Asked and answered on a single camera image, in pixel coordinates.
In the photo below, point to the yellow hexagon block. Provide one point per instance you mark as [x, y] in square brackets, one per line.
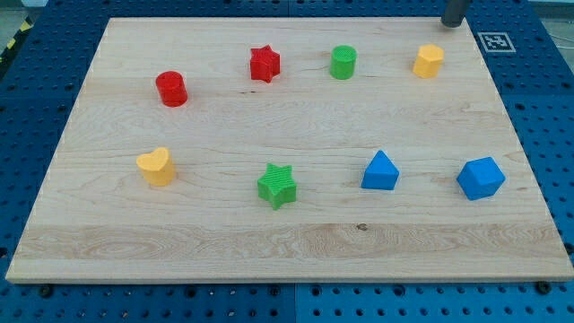
[428, 61]

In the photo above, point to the wooden board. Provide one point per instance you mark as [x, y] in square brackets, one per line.
[96, 219]

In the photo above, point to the green star block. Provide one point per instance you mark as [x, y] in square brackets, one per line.
[277, 185]

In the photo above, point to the blue triangle block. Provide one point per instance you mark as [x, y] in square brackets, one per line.
[381, 173]

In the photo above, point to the red star block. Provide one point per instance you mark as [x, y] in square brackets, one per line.
[264, 64]

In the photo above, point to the green cylinder block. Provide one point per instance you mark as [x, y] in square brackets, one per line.
[343, 59]

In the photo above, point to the yellow heart block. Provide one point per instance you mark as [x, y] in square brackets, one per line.
[157, 167]

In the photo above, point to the red cylinder block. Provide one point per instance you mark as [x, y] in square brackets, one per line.
[171, 88]

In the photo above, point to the blue cube block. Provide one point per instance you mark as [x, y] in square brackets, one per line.
[480, 178]

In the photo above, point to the white fiducial marker tag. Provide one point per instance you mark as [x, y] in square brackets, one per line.
[496, 42]

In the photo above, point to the black bolt left front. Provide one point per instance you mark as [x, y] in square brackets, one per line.
[45, 291]

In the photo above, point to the black bolt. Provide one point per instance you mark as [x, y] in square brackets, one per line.
[543, 287]
[45, 291]

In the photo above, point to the black bolt right front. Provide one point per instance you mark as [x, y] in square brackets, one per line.
[543, 287]

